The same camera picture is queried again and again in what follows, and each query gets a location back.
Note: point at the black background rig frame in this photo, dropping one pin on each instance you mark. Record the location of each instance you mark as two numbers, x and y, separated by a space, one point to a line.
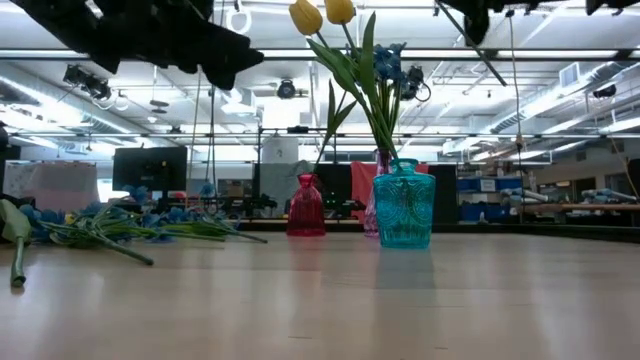
297 130

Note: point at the yellow single tulip stem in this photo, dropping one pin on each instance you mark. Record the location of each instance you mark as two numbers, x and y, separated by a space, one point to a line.
70 218

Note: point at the red glass vase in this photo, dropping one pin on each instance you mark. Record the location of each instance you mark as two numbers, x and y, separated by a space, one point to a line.
306 210

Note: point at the yellow double tulip stem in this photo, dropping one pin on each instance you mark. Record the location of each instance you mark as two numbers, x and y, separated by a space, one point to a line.
306 17

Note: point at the black overhead light beam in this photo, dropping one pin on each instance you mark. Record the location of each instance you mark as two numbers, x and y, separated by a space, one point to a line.
624 54

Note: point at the purple glass vase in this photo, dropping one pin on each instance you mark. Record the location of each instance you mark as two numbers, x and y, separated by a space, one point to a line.
371 215

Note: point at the teal glass vase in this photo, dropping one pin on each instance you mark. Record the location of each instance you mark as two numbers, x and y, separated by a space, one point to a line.
404 210

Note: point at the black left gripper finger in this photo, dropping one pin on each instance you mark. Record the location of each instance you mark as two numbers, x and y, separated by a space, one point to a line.
221 81
225 50

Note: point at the pale background robot arm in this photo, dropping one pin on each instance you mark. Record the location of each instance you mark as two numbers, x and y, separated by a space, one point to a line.
525 195
610 195

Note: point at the dark single tulip stem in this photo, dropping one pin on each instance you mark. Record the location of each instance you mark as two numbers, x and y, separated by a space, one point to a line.
15 220

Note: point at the background wooden table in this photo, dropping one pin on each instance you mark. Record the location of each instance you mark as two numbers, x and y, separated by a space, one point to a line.
575 206

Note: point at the small black ceiling device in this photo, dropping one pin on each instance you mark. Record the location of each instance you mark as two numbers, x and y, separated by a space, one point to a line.
604 91

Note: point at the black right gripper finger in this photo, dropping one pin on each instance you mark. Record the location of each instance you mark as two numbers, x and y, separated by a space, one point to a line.
477 25

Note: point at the round black ceiling camera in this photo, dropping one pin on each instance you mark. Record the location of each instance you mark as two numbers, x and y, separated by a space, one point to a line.
286 89

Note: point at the blue storage bin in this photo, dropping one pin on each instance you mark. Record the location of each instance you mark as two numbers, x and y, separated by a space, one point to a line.
470 185
480 214

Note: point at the black computer monitor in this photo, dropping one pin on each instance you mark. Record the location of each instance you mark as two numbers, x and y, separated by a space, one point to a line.
150 167

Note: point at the blue flower bunch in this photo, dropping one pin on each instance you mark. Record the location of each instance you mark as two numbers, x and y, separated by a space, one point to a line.
172 215
387 62
47 217

